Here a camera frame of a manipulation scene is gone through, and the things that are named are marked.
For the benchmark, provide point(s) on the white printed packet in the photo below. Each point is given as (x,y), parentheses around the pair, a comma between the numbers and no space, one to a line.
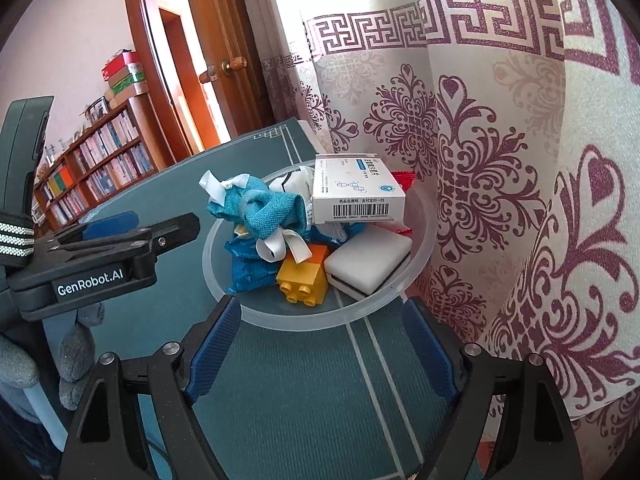
(295,180)

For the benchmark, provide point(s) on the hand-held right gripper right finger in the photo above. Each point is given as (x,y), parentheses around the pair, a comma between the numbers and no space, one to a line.
(430,355)

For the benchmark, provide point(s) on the cardboard box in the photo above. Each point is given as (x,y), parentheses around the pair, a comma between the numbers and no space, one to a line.
(131,96)

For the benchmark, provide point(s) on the person's left hand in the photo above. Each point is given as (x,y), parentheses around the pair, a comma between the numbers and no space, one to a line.
(77,355)

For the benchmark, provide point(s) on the teal cloth with white ribbon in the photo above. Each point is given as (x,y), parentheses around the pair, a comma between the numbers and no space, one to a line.
(270,210)

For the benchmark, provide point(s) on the wooden bookshelf with books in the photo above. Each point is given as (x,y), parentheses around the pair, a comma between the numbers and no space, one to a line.
(110,155)

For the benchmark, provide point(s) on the dark blue snack packet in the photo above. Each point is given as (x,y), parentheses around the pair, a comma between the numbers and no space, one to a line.
(245,265)

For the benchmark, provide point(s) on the brown patterned curtain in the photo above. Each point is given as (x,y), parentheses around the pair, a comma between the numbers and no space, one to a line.
(280,90)

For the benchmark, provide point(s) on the red white snack packet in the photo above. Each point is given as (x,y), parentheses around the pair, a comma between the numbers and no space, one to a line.
(402,180)

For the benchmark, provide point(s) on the white purple patterned curtain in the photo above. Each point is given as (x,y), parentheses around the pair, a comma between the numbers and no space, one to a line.
(500,160)

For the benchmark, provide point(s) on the green box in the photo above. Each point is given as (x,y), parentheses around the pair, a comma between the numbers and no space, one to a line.
(127,82)

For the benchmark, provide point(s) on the dark photo frame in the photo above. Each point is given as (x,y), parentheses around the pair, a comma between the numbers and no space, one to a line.
(100,107)

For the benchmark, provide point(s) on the wooden door with knobs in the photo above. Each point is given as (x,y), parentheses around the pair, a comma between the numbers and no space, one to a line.
(225,20)

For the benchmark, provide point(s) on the white sponge with black layer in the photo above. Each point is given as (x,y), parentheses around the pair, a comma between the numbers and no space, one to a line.
(365,255)

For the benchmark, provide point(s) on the low wooden bookshelf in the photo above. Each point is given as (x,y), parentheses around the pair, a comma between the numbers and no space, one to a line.
(45,180)

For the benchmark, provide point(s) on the clear plastic container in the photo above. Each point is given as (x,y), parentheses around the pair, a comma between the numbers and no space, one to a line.
(300,321)

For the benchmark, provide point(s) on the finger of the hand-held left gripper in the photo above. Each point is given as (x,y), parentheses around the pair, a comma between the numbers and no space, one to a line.
(110,225)
(170,232)

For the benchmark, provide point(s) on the tall wooden bookshelf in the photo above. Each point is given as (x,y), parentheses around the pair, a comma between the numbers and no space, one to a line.
(145,130)

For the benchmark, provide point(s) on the yellow orange toy block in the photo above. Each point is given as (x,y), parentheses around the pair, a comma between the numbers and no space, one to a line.
(300,275)

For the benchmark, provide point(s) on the white medicine box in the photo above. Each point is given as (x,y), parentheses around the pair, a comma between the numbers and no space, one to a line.
(350,190)

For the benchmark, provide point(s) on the red box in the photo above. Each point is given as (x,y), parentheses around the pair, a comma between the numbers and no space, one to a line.
(120,65)

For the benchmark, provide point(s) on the wooden door frame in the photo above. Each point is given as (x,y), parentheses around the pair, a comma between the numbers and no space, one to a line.
(150,85)

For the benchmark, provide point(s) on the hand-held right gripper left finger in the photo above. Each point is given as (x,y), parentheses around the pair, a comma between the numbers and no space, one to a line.
(212,350)

